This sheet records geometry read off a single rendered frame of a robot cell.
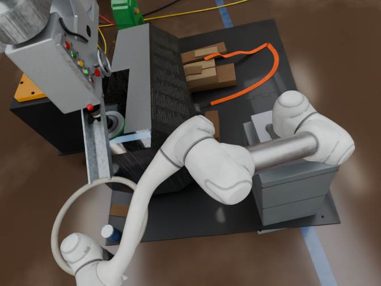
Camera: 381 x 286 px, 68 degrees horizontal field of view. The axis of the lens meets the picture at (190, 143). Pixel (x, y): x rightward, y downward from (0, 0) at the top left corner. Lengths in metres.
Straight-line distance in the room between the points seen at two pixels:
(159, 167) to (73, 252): 0.40
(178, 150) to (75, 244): 0.47
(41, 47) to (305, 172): 1.34
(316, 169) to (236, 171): 0.81
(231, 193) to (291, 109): 0.62
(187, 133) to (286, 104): 0.56
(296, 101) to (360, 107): 1.59
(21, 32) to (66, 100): 0.40
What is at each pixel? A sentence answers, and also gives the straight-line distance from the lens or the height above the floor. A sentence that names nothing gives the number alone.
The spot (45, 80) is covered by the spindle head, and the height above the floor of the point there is 1.41.
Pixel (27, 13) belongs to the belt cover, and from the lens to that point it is 1.30.
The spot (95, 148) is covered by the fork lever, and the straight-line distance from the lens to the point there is 1.64.
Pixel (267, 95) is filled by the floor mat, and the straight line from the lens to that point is 2.85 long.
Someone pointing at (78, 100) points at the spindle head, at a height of 1.24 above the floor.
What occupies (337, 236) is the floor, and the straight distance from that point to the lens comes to 2.30.
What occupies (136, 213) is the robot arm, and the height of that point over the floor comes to 1.33.
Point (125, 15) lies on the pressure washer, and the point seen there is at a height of 0.43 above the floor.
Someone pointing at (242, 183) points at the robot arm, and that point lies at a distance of 0.80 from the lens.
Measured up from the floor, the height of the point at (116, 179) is 0.97.
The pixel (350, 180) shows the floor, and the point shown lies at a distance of 2.47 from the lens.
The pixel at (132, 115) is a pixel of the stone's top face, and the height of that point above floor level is 0.87.
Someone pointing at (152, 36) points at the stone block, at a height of 0.85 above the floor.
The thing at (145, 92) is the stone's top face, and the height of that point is 0.87.
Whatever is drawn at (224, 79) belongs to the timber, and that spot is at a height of 0.10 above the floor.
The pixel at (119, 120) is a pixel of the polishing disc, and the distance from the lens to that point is 1.82.
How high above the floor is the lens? 2.18
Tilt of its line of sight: 56 degrees down
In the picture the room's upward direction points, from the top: 23 degrees counter-clockwise
